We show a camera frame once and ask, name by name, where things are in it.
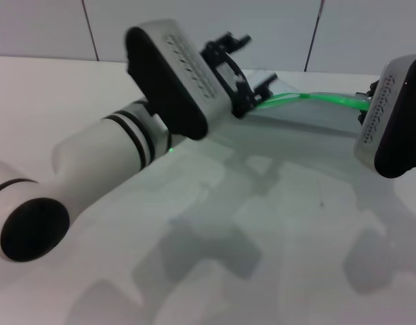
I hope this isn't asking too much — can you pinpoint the clear green-zip document bag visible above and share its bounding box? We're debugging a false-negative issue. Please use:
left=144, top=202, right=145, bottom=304
left=243, top=69, right=375, bottom=139

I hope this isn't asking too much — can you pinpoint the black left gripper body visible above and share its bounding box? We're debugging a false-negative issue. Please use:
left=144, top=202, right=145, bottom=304
left=199, top=43, right=243, bottom=102

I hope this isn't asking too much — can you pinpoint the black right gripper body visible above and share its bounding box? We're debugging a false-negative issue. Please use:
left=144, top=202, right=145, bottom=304
left=365, top=79, right=381, bottom=102

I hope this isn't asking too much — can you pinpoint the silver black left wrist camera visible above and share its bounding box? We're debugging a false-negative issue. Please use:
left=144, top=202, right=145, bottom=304
left=125, top=18, right=234, bottom=142

